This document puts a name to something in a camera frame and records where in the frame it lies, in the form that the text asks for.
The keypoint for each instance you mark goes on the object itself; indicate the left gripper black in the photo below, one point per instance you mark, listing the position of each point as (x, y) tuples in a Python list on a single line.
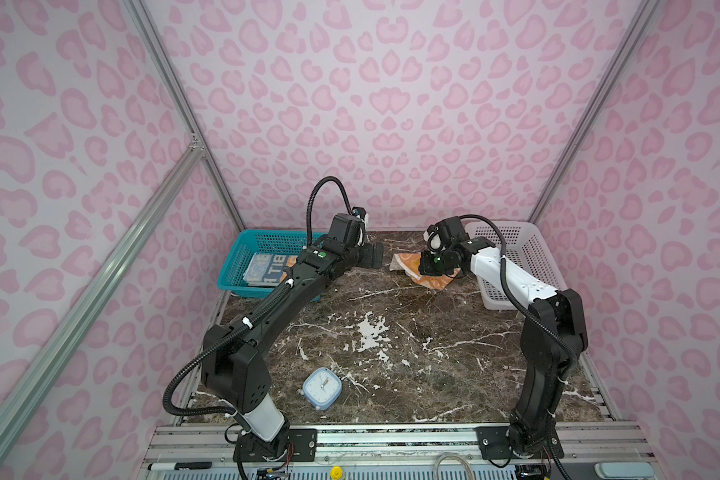
[(367, 260)]

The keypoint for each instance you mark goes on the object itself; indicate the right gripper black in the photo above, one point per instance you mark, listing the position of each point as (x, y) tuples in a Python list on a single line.
[(425, 264)]

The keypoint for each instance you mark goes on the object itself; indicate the orange white towel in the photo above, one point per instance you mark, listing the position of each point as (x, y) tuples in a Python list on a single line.
[(409, 263)]

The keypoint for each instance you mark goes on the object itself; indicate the white plastic basket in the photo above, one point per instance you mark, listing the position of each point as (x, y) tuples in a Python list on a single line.
[(526, 248)]

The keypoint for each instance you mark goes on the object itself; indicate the striped rabbit text towel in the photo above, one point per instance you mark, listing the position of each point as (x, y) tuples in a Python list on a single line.
[(267, 270)]

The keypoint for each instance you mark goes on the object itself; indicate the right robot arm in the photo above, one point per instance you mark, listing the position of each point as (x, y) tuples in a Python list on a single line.
[(552, 340)]

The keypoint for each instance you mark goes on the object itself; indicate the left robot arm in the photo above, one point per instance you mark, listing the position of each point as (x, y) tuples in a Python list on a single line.
[(235, 369)]

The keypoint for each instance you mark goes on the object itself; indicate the light blue alarm clock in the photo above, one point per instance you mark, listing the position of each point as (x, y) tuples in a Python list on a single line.
[(322, 388)]

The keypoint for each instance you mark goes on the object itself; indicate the clear tube loop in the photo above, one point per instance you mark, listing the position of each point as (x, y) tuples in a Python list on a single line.
[(452, 459)]

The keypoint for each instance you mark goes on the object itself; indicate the yellow cap object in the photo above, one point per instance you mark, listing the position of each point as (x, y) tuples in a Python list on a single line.
[(336, 473)]

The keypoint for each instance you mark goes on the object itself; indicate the white grey device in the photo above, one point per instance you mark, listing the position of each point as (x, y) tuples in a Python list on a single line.
[(624, 471)]

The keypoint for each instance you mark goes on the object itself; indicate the black white marker pen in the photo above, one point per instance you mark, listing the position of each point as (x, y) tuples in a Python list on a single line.
[(180, 466)]

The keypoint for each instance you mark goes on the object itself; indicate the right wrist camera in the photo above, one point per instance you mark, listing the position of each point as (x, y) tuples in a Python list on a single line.
[(445, 233)]

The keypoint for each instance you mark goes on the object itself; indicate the aluminium corner frame post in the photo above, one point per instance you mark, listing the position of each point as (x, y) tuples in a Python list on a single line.
[(157, 51)]

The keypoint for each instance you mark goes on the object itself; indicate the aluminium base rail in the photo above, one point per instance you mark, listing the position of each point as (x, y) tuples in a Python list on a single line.
[(402, 451)]

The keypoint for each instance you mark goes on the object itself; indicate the right aluminium corner post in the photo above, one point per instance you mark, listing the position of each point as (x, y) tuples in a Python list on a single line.
[(639, 27)]

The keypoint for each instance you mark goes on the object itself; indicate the diagonal aluminium frame bar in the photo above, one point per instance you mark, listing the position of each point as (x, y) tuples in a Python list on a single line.
[(33, 386)]

